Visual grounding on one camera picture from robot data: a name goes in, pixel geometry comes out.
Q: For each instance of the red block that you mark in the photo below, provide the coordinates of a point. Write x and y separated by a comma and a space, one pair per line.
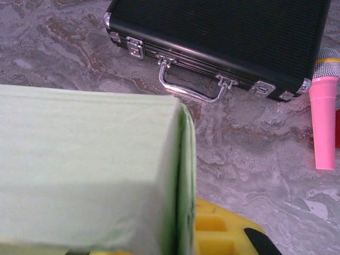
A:
338, 127

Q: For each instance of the light green paper box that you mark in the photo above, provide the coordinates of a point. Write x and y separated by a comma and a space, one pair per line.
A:
87, 164

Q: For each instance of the pink toy microphone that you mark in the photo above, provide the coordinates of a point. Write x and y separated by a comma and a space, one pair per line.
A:
322, 119

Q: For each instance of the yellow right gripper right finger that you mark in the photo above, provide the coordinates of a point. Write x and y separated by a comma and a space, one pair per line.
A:
220, 233

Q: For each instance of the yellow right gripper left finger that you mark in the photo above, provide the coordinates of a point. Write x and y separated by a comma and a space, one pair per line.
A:
109, 253

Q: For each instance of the black ribbed carrying case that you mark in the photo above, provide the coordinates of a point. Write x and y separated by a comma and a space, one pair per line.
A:
225, 34

